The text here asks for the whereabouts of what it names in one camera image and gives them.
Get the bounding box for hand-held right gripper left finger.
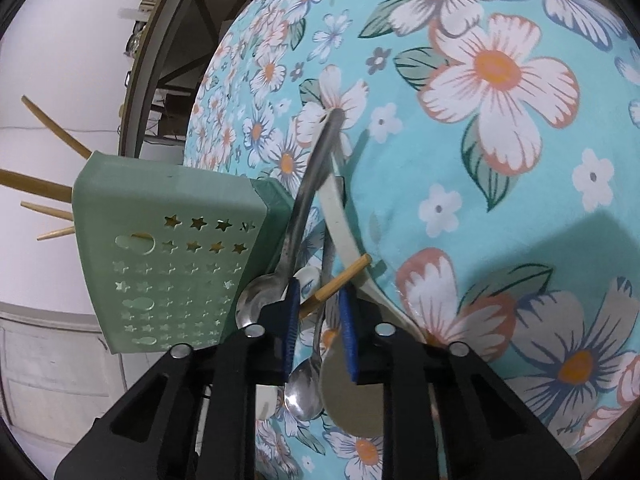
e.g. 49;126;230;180
54;279;302;480

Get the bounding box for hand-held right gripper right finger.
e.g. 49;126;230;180
338;284;583;480

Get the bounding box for small metal spoon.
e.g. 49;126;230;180
284;232;337;422

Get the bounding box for white plastic soup spoon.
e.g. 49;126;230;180
318;152;428;346

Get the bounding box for large metal spoon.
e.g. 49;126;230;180
234;108;347;333

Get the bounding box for green utensil holder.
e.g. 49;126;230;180
71;151;297;357

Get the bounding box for floral turquoise tablecloth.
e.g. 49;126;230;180
182;0;640;480

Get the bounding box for white panelled door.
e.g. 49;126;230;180
0;301;127;448

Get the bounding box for tabletop clutter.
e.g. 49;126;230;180
120;0;173;61

